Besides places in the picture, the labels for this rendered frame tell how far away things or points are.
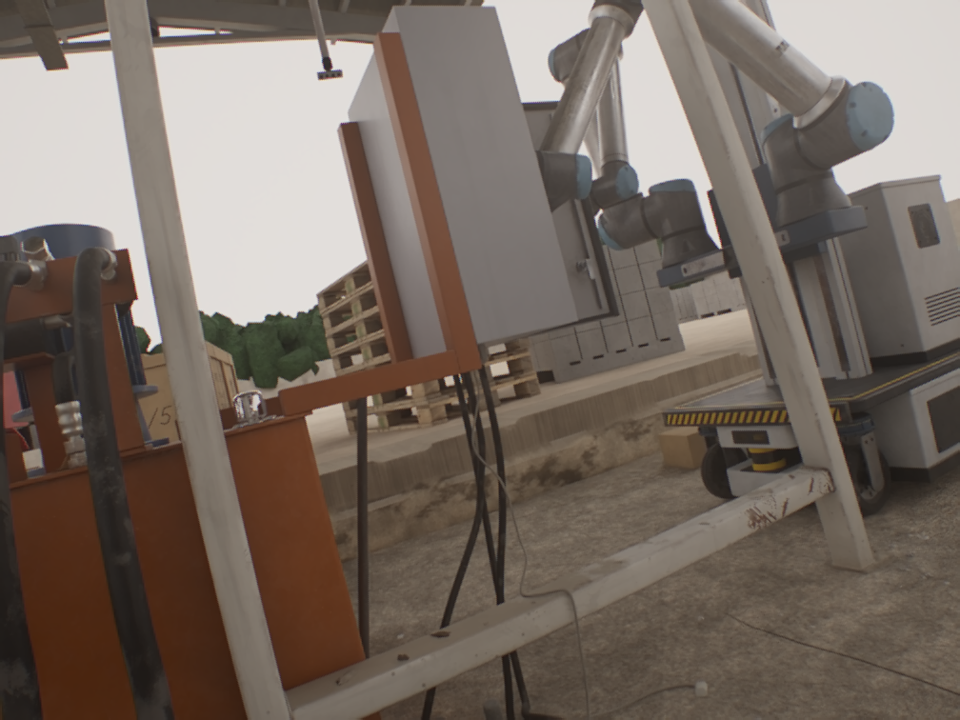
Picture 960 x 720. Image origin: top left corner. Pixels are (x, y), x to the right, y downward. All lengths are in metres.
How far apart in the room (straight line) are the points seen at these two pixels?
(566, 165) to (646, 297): 3.47
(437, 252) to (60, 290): 0.54
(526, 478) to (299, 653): 1.88
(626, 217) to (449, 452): 1.17
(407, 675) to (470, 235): 0.67
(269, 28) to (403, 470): 6.03
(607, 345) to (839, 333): 2.67
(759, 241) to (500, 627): 0.85
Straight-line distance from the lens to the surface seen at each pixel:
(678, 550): 1.15
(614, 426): 2.97
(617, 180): 1.87
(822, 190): 1.79
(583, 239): 1.67
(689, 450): 2.63
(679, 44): 1.35
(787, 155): 1.80
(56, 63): 7.06
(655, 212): 2.13
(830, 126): 1.68
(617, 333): 4.53
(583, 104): 1.49
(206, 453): 0.81
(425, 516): 2.57
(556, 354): 4.34
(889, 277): 2.09
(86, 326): 0.62
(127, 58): 0.92
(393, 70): 1.12
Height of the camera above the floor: 0.62
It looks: 2 degrees up
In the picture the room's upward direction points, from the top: 14 degrees counter-clockwise
